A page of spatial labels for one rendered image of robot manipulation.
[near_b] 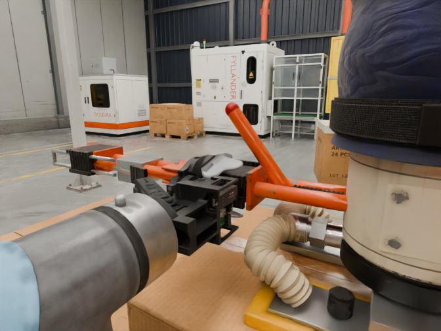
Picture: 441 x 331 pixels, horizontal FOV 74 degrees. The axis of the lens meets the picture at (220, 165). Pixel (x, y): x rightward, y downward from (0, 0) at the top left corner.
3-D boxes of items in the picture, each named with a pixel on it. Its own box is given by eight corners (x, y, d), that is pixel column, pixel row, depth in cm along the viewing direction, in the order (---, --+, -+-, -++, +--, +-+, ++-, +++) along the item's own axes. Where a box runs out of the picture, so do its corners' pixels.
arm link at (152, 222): (90, 278, 31) (77, 192, 29) (126, 256, 35) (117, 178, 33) (153, 308, 26) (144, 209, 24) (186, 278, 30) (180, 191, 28)
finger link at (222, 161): (256, 159, 46) (230, 192, 40) (224, 156, 49) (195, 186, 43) (254, 142, 45) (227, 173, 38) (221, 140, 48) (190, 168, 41)
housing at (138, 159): (166, 177, 60) (165, 156, 59) (142, 186, 54) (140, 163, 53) (140, 173, 63) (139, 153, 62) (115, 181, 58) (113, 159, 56)
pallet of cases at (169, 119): (205, 135, 841) (205, 104, 819) (184, 140, 754) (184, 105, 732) (172, 132, 898) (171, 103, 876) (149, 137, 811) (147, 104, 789)
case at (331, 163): (398, 176, 214) (407, 121, 204) (424, 194, 175) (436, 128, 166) (313, 171, 226) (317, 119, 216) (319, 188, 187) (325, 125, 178)
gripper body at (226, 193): (241, 228, 40) (188, 275, 30) (190, 216, 44) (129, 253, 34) (241, 175, 38) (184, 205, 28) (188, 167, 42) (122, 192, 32)
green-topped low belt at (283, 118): (321, 138, 788) (323, 115, 773) (317, 141, 744) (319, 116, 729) (276, 135, 847) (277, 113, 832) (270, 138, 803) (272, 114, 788)
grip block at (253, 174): (271, 193, 51) (272, 160, 49) (248, 213, 42) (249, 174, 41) (228, 186, 55) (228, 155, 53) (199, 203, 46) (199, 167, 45)
